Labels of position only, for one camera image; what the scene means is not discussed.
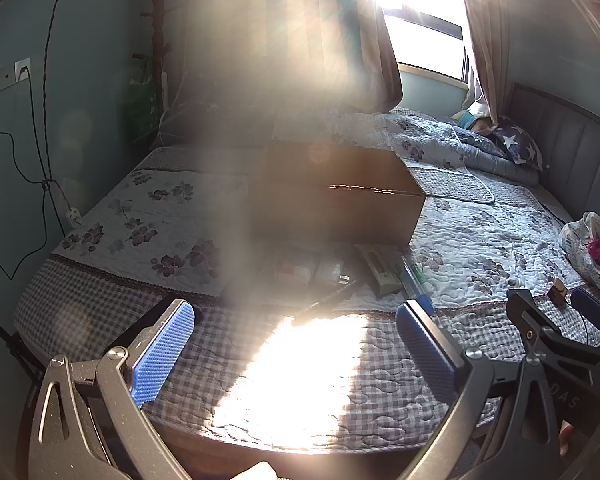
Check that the white flat pack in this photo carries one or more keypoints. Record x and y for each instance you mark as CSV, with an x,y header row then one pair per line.
x,y
292,272

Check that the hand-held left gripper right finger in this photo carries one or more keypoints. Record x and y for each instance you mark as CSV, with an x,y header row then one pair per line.
x,y
427,355

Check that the folded floral comforter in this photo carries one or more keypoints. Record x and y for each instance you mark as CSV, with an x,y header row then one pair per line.
x,y
430,135

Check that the green white carton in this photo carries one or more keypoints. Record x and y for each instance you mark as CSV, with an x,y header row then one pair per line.
x,y
380,267

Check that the small brown block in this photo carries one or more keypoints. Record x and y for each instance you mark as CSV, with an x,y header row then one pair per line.
x,y
560,292

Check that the black tripod stand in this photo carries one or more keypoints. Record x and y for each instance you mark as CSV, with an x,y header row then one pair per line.
x,y
5,340

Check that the beige curtain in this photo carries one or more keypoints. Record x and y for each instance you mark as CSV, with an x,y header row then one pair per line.
x,y
485,60

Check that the printed plastic bag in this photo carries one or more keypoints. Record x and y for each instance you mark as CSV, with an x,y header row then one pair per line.
x,y
580,245

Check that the white wall socket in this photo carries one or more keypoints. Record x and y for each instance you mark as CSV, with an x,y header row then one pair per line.
x,y
22,70

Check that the floral quilted bedspread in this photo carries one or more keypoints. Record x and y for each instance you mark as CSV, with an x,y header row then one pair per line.
x,y
130,240

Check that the wooden coat rack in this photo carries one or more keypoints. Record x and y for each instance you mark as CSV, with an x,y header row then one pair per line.
x,y
157,35

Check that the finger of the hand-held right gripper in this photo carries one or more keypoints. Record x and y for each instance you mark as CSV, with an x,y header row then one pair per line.
x,y
522,307

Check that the grey padded headboard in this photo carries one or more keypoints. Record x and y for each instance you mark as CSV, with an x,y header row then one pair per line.
x,y
570,150

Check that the window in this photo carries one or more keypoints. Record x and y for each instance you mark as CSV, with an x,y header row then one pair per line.
x,y
425,40

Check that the small quilted mat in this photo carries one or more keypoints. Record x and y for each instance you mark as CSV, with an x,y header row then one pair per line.
x,y
455,183

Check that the dark flat device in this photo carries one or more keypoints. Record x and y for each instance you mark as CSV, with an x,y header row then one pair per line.
x,y
590,305

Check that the teal cloth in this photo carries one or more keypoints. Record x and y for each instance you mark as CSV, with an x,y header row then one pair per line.
x,y
467,119

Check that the clear toothbrush pack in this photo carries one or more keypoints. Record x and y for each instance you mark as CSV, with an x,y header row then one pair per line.
x,y
412,277

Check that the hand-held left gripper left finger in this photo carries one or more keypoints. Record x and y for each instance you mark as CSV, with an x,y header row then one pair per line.
x,y
162,347

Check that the white plug adapter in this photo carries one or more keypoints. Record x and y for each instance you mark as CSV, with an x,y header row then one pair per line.
x,y
73,216

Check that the green shopping bag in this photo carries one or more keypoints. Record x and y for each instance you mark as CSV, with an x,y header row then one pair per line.
x,y
140,105

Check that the person's left hand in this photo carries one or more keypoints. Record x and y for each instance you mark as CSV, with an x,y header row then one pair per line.
x,y
257,472

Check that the brown cardboard box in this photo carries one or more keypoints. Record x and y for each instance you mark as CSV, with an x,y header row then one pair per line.
x,y
360,210

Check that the navy star pillow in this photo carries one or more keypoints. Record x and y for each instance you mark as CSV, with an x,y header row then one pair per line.
x,y
520,147

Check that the brown curtain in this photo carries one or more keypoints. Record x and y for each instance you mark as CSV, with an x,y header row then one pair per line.
x,y
380,70

